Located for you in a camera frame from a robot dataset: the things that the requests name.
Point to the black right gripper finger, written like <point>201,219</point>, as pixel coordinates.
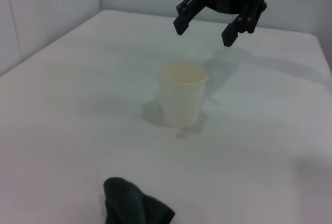
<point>186,14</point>
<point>246,19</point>

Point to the white paper cup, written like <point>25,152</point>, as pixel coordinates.
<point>181,99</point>

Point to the dark blue rag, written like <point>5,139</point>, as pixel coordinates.
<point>129,203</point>

